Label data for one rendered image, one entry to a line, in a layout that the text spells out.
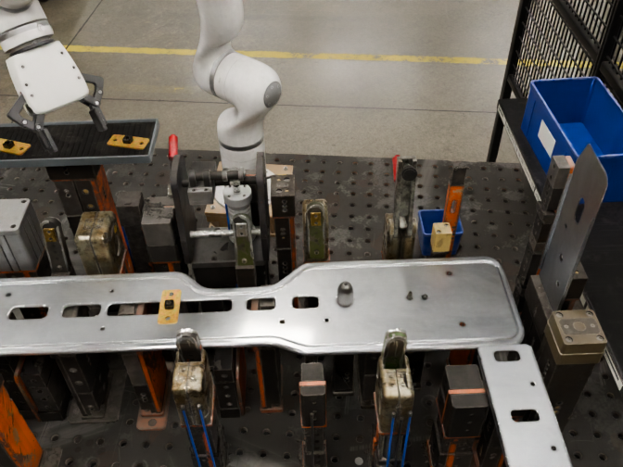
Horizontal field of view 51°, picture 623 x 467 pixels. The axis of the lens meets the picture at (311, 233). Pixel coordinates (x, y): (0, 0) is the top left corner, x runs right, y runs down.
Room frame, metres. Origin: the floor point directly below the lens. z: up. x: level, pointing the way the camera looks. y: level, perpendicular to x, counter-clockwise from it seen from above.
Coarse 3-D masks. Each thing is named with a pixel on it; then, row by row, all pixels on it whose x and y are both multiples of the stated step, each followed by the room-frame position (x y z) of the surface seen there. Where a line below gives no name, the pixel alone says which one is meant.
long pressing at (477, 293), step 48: (0, 288) 0.88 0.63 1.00; (48, 288) 0.88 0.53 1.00; (96, 288) 0.88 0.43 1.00; (144, 288) 0.88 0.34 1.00; (192, 288) 0.87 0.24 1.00; (240, 288) 0.87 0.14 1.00; (288, 288) 0.87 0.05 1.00; (336, 288) 0.86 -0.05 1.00; (384, 288) 0.86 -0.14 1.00; (432, 288) 0.86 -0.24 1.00; (480, 288) 0.85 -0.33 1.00; (0, 336) 0.76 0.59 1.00; (48, 336) 0.76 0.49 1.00; (96, 336) 0.76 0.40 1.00; (144, 336) 0.76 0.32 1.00; (240, 336) 0.75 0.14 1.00; (288, 336) 0.75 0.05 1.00; (336, 336) 0.75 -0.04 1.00; (432, 336) 0.74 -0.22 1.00; (480, 336) 0.74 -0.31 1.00
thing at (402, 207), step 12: (408, 156) 1.01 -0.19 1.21; (396, 168) 1.00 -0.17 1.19; (408, 168) 0.96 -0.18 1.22; (396, 180) 0.99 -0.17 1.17; (408, 180) 0.96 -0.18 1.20; (396, 192) 0.98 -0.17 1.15; (408, 192) 0.99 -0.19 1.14; (396, 204) 0.97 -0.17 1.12; (408, 204) 0.98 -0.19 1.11; (396, 216) 0.97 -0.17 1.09; (408, 216) 0.98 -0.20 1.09; (396, 228) 0.96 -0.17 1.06; (408, 228) 0.97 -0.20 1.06
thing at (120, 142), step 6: (114, 138) 1.16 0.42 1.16; (120, 138) 1.16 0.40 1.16; (126, 138) 1.15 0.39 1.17; (132, 138) 1.15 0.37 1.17; (138, 138) 1.16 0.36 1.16; (144, 138) 1.16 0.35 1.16; (108, 144) 1.14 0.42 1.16; (114, 144) 1.14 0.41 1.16; (120, 144) 1.14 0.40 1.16; (126, 144) 1.14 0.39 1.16; (132, 144) 1.14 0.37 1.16; (138, 144) 1.14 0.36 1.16; (144, 144) 1.14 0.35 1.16
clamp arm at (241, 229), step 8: (240, 216) 0.97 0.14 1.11; (248, 216) 0.98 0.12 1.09; (232, 224) 0.96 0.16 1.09; (240, 224) 0.96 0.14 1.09; (248, 224) 0.96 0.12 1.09; (240, 232) 0.95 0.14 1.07; (248, 232) 0.96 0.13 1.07; (240, 240) 0.96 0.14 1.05; (248, 240) 0.96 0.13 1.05; (240, 248) 0.95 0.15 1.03; (248, 248) 0.95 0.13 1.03; (240, 256) 0.95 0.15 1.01; (248, 256) 0.95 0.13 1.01; (240, 264) 0.94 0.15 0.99; (248, 264) 0.94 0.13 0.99
